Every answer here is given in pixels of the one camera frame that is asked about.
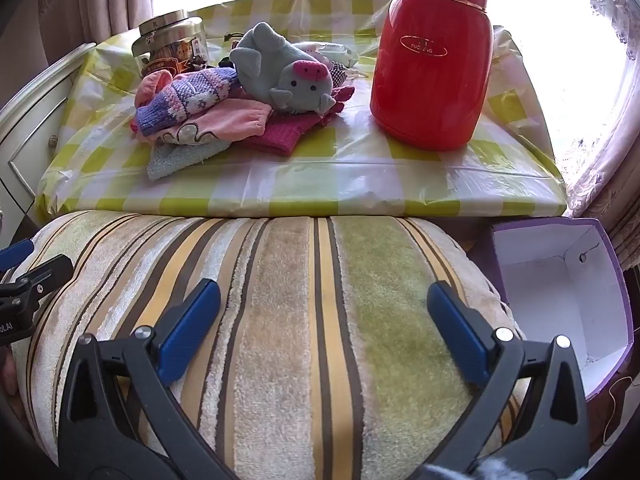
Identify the glass jar with metal lid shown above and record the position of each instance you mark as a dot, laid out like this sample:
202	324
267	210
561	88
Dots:
170	35

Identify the yellow checked tablecloth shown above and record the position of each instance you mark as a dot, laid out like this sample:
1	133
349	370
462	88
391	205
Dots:
350	180

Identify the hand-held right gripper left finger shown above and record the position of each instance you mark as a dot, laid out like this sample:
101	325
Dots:
190	325

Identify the magenta knit glove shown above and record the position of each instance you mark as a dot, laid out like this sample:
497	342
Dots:
280	135

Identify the pink fleece cloth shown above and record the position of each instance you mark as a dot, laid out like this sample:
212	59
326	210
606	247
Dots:
235	117

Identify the striped plush blanket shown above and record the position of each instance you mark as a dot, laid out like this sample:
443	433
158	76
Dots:
300	285

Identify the dark checked cloth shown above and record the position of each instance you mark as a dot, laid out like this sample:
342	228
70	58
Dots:
339	72

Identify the white cabinet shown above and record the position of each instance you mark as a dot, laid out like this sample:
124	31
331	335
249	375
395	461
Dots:
30	135

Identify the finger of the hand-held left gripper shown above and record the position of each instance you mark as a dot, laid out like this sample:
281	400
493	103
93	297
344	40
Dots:
16	255
47	272

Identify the purple patterned knit sock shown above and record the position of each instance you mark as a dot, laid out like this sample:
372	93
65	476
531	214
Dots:
190	92

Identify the white tissue packet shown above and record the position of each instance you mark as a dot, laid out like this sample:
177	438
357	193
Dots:
340	52

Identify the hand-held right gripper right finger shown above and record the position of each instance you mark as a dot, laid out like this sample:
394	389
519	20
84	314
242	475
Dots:
460	330

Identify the salmon pink cloth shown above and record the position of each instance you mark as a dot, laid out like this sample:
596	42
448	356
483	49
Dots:
152	85

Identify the red thermos flask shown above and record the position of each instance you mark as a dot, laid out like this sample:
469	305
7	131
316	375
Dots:
430	75

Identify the mauve curtain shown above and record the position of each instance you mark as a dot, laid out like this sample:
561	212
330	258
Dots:
627	240
100	0

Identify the light blue towel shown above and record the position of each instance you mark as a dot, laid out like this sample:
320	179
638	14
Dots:
175	160

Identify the purple cardboard box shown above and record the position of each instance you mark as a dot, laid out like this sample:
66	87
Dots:
550	280

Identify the grey plush toy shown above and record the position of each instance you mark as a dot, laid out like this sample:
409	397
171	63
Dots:
280	75

